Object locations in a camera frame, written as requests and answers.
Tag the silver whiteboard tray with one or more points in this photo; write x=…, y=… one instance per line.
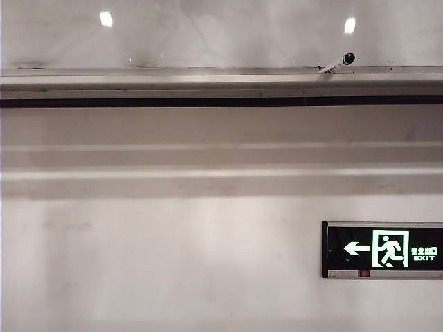
x=173, y=84

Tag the white whiteboard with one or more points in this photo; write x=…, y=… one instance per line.
x=138, y=41

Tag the black green exit sign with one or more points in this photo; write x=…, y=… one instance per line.
x=360, y=249

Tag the white security camera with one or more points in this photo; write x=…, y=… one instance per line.
x=348, y=58

